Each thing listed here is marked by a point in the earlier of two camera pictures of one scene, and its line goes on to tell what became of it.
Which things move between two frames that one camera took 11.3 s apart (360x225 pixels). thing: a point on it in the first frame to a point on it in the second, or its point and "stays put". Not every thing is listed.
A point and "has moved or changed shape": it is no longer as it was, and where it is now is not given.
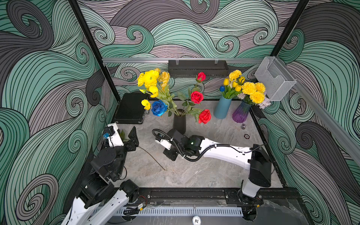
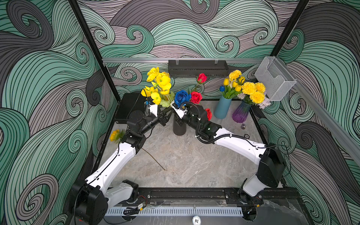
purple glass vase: x=240 y=113 stays put
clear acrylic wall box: x=274 y=78 stays put
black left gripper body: x=130 y=145 to x=159 y=120
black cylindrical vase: x=179 y=121 stays put
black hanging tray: x=190 y=68 stays put
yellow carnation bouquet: x=254 y=93 stays put
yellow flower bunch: x=157 y=81 has moved or changed shape
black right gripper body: x=174 y=153 to x=188 y=120
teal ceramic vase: x=222 y=107 stays put
